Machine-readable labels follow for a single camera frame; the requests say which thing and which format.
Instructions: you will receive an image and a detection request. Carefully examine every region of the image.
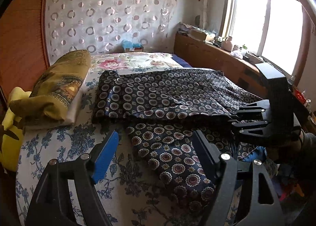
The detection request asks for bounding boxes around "golden patterned pillow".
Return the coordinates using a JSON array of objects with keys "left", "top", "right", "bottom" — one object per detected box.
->
[{"left": 9, "top": 50, "right": 92, "bottom": 128}]

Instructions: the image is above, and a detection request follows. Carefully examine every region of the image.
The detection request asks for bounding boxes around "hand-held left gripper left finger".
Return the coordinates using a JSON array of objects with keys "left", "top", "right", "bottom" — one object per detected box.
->
[{"left": 25, "top": 130, "right": 120, "bottom": 226}]

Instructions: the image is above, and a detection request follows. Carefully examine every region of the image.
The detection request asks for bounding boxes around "cardboard box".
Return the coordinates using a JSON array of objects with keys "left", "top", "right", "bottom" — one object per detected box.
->
[{"left": 190, "top": 29, "right": 208, "bottom": 42}]

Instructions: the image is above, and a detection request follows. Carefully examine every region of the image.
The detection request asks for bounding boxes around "sheer circle-pattern curtain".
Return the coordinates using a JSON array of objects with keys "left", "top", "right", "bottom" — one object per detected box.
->
[{"left": 43, "top": 0, "right": 184, "bottom": 66}]

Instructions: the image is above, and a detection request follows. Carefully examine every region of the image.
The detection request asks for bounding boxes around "beige rose-print blanket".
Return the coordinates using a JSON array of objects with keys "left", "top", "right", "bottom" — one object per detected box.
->
[{"left": 87, "top": 52, "right": 184, "bottom": 73}]

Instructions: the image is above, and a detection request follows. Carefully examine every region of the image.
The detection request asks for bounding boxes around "pale window curtain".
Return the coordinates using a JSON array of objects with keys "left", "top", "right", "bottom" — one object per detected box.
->
[{"left": 197, "top": 0, "right": 230, "bottom": 36}]

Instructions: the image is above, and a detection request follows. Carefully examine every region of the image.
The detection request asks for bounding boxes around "red box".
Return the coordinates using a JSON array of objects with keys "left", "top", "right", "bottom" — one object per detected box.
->
[{"left": 295, "top": 90, "right": 308, "bottom": 104}]

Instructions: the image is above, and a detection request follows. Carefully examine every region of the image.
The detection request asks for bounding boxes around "yellow cloth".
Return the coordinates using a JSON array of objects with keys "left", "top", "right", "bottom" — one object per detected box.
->
[{"left": 0, "top": 87, "right": 32, "bottom": 172}]

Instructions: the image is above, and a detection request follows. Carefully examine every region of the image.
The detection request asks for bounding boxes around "dark blue circle-print garment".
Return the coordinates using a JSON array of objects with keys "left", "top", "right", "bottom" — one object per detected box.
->
[{"left": 91, "top": 68, "right": 266, "bottom": 217}]

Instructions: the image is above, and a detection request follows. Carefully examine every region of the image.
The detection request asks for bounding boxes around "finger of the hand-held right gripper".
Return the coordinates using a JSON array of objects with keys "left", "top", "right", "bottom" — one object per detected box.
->
[
  {"left": 228, "top": 118, "right": 271, "bottom": 144},
  {"left": 238, "top": 100, "right": 271, "bottom": 118}
]

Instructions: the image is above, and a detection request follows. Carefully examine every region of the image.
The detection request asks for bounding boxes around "wooden headboard cabinet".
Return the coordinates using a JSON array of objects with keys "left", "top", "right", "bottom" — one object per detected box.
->
[{"left": 173, "top": 33, "right": 316, "bottom": 132}]

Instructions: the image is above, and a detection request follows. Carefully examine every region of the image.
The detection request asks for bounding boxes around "teal tissue box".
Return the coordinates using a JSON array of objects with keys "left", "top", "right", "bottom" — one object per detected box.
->
[{"left": 122, "top": 39, "right": 145, "bottom": 53}]

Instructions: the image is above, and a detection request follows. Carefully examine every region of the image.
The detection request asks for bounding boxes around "blue floral white bedsheet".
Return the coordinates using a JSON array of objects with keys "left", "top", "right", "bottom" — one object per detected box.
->
[{"left": 16, "top": 68, "right": 245, "bottom": 226}]

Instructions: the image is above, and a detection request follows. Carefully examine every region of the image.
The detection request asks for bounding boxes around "navy blue blanket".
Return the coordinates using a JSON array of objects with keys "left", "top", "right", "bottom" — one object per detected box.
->
[{"left": 171, "top": 54, "right": 193, "bottom": 68}]

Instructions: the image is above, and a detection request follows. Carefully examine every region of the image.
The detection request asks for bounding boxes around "white plastic bag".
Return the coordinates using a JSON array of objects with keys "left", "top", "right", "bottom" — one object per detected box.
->
[{"left": 231, "top": 49, "right": 246, "bottom": 59}]

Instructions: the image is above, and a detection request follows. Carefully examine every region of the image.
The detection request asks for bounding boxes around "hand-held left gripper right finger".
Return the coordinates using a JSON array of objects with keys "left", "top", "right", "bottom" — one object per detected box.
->
[{"left": 191, "top": 130, "right": 287, "bottom": 226}]

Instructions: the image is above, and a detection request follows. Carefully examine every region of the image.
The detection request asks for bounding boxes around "window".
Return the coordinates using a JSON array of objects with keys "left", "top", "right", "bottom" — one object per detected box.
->
[{"left": 220, "top": 0, "right": 311, "bottom": 76}]

